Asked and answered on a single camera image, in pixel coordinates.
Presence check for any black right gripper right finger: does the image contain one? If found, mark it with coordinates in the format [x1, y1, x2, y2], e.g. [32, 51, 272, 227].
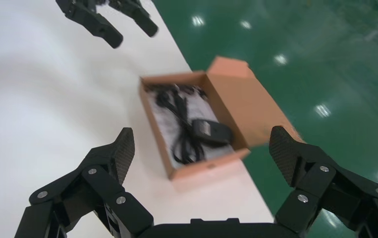
[269, 125, 378, 238]

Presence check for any brown cardboard storage box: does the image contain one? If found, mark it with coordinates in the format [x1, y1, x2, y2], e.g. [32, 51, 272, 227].
[139, 56, 304, 181]

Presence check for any black power cable bundle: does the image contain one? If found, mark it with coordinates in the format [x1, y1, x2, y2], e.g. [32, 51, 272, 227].
[146, 84, 209, 165]

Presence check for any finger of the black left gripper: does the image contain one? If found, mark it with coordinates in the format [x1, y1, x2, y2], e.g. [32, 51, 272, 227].
[108, 0, 159, 38]
[55, 0, 124, 49]

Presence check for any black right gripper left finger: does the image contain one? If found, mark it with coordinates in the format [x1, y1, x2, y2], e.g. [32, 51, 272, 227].
[14, 127, 155, 238]

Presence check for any printed white paper sheet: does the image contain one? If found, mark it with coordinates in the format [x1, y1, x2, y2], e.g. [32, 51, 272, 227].
[146, 88, 235, 170]

